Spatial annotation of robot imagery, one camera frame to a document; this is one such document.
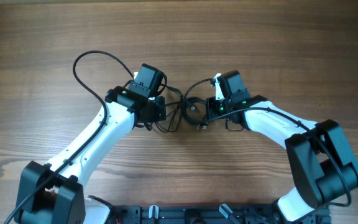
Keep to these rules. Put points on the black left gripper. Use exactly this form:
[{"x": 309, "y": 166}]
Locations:
[{"x": 160, "y": 114}]

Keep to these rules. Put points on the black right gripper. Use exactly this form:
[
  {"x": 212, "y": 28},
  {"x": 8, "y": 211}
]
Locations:
[{"x": 212, "y": 107}]

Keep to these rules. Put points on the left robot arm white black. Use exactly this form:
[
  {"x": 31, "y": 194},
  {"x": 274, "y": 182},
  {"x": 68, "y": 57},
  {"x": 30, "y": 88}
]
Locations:
[{"x": 54, "y": 192}]

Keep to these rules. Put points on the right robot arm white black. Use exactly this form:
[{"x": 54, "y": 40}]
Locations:
[{"x": 323, "y": 165}]

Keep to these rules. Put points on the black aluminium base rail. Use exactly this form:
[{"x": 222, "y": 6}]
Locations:
[{"x": 224, "y": 214}]

